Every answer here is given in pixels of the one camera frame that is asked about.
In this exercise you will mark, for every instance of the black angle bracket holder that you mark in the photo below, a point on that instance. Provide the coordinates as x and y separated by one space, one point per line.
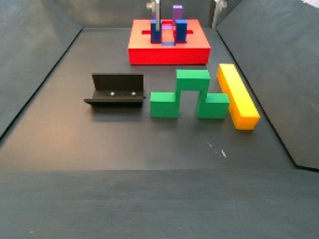
117 89

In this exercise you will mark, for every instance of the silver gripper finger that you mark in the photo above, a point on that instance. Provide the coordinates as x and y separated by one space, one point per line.
221 5
154 6

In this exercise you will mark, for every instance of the yellow long rectangular block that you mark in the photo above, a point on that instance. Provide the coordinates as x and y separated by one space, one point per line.
242 107

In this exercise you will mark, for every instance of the red base board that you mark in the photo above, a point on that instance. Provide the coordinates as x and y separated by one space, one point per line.
145 53

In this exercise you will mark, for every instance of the blue u-shaped block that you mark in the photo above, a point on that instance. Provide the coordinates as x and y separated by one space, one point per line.
181 31

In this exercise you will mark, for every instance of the purple upright block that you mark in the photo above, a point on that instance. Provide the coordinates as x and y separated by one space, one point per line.
177 13

